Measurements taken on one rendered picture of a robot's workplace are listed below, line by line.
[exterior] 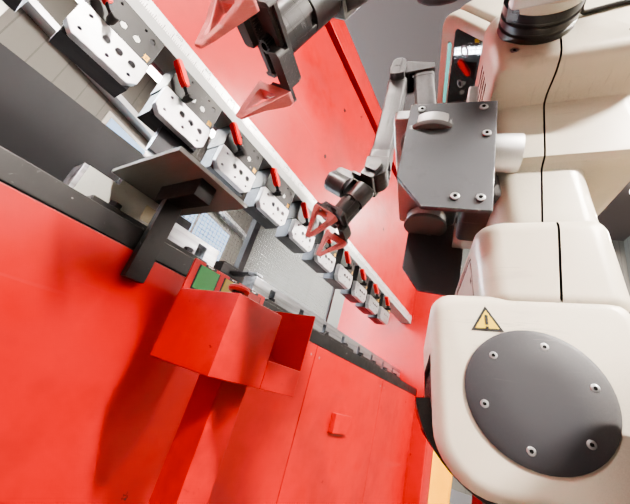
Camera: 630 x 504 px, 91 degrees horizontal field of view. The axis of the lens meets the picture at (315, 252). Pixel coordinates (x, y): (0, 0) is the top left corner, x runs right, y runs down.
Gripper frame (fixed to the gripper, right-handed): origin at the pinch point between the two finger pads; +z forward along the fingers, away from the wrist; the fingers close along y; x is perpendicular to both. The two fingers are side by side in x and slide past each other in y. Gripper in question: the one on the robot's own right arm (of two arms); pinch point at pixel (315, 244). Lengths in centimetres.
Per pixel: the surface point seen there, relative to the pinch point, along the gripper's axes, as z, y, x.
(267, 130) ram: -25, -4, -48
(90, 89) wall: -13, -59, -339
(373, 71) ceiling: -198, -119, -151
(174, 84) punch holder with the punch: -7, 26, -48
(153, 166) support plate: 12.7, 27.3, -23.7
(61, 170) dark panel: 32, 11, -86
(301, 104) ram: -48, -13, -57
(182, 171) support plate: 9.8, 26.1, -17.9
